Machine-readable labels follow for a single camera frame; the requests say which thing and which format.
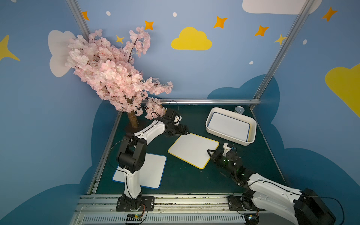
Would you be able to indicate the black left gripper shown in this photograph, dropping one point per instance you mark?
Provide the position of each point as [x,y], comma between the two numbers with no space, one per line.
[176,130]

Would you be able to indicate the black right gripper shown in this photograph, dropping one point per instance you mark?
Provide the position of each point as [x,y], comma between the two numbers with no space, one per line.
[221,158]

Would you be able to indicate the yellow-framed whiteboard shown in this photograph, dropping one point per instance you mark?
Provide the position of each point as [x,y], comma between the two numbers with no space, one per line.
[192,149]

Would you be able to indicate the blue-framed whiteboard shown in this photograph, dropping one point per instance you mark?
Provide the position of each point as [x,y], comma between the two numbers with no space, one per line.
[229,126]
[151,172]

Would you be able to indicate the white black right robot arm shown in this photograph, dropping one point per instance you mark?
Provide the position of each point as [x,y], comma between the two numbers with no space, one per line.
[301,207]

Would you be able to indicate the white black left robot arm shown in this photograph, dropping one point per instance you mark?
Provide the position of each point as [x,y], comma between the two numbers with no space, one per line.
[132,151]

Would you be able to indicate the white plastic storage box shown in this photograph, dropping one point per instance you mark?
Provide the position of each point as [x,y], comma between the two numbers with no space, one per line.
[251,121]

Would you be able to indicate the pink artificial blossom tree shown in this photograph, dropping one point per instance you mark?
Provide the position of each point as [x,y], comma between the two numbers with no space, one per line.
[110,72]

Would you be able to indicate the right round circuit board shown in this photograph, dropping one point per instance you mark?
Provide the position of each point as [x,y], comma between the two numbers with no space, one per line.
[251,219]

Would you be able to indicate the left green circuit board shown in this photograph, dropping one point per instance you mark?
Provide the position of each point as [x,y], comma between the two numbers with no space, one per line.
[134,219]

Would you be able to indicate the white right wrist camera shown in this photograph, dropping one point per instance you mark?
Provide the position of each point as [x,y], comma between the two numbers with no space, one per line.
[229,148]

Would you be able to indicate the horizontal aluminium back rail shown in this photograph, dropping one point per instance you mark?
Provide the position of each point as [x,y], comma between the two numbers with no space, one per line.
[210,101]

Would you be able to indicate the dark tree base plate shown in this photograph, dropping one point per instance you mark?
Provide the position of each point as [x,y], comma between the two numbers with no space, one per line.
[141,124]

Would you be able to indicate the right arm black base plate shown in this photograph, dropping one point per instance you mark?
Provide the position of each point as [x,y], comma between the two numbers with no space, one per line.
[241,203]

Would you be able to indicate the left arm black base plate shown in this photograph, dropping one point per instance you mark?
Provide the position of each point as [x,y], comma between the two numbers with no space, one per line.
[142,203]

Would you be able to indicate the aluminium front rail frame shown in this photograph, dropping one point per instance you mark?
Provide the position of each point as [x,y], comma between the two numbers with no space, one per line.
[178,209]

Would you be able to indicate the left aluminium corner post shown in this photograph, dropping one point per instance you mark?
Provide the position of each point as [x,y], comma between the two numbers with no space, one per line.
[78,15]

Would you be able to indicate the aluminium corner post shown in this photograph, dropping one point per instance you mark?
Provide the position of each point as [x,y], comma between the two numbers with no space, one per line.
[296,27]
[78,15]

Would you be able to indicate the right aluminium corner post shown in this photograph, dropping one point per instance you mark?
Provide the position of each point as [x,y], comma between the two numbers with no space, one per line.
[296,27]

